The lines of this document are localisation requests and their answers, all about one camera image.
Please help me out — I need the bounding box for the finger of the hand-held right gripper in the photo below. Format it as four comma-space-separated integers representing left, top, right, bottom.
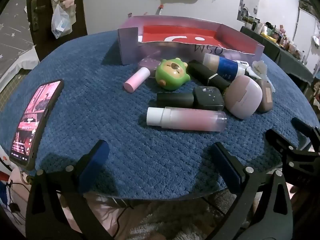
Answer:
265, 129, 297, 157
291, 117, 320, 153

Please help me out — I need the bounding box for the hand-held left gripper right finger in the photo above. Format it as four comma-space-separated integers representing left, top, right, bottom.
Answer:
207, 142, 293, 240

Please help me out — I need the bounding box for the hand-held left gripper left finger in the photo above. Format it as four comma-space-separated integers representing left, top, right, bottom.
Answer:
25, 139, 113, 240

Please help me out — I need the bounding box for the brown compact case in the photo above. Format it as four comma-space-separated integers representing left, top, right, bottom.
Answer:
256, 79, 275, 113

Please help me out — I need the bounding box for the pink round case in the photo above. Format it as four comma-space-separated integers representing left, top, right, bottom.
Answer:
224, 75, 263, 120

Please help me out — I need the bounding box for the pink bottle with white cap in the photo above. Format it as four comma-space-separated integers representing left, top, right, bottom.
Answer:
146, 106, 227, 132

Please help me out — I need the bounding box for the black nail polish bottle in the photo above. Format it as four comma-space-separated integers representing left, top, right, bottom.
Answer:
157, 86, 225, 111

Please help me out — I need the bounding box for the green bear figurine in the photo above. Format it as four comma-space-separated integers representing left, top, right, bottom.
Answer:
155, 58, 191, 91

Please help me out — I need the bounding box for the purple box with red lining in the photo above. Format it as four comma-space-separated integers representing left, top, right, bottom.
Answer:
117, 15, 265, 66

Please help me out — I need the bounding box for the dark green side table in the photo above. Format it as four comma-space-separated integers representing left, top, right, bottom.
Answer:
240, 25, 316, 82

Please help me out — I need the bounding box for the black smartphone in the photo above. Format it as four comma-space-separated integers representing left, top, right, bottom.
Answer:
9, 79, 65, 167

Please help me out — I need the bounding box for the white bottle with barcode label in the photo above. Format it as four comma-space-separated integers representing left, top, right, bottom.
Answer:
236, 60, 253, 74

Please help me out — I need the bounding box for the blue label bottle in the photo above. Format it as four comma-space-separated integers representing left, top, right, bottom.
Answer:
202, 53, 247, 82

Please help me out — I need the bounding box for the pink tube with purple cap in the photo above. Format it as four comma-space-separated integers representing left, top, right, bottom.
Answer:
123, 56, 162, 94

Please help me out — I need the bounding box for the row of bottles and jars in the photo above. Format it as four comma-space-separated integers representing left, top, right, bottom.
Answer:
246, 17, 308, 60

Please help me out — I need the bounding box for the black lipstick tube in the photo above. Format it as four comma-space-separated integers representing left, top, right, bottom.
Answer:
187, 59, 232, 92

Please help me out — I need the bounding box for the clear plastic bag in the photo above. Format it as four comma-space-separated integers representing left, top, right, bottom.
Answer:
51, 4, 73, 39

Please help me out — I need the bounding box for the dark wooden door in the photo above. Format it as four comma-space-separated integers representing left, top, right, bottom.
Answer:
26, 0, 88, 62

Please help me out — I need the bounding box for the black cable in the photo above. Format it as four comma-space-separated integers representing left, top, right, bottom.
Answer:
110, 197, 134, 240

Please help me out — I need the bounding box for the metal door handle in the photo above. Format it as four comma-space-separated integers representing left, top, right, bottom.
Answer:
30, 0, 47, 32

